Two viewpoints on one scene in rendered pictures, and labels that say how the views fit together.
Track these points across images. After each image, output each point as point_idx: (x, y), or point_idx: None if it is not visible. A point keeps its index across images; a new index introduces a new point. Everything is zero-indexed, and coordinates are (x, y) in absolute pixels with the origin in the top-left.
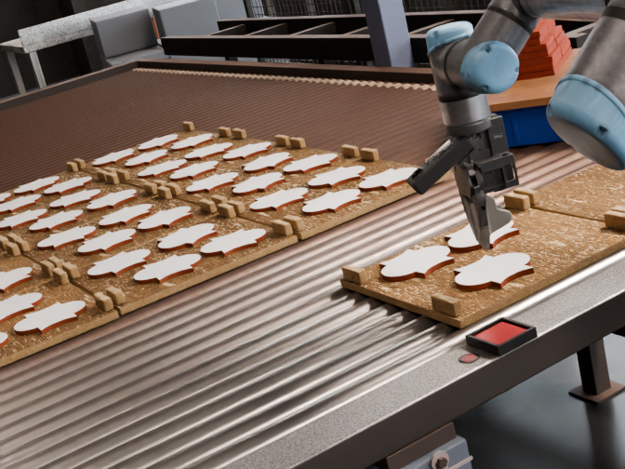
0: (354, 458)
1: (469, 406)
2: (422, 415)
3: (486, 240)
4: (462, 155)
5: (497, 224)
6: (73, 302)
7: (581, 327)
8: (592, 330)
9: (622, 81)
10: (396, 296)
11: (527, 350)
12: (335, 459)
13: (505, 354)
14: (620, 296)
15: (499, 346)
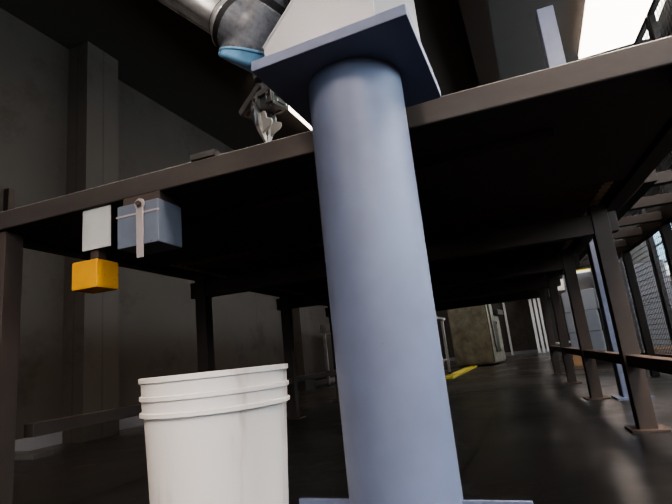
0: (109, 194)
1: (169, 184)
2: (144, 182)
3: (261, 135)
4: (255, 92)
5: (265, 126)
6: None
7: (246, 155)
8: (253, 158)
9: None
10: None
11: (208, 161)
12: (101, 192)
13: (195, 161)
14: (277, 141)
15: (190, 155)
